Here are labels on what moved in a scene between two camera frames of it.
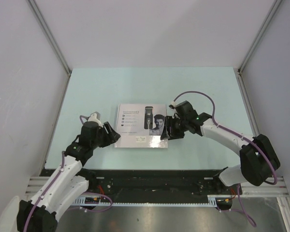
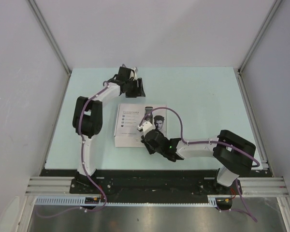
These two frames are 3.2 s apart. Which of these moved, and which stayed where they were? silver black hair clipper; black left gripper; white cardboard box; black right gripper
Moved: black right gripper; black left gripper
Stayed: silver black hair clipper; white cardboard box
